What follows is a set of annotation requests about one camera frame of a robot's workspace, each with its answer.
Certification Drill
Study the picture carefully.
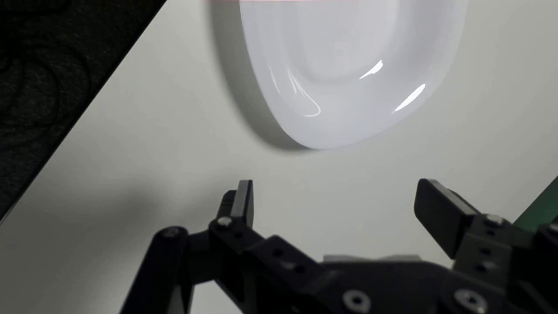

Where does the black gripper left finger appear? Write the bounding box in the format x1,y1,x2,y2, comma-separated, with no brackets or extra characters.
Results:
120,178,320,314

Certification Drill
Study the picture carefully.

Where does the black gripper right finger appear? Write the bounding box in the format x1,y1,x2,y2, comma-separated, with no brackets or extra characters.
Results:
413,178,558,310

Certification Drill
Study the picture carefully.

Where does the white square plate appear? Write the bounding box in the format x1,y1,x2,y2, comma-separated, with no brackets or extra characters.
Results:
237,0,469,152

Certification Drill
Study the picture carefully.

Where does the green chair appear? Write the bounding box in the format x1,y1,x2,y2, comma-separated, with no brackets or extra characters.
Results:
512,176,558,234

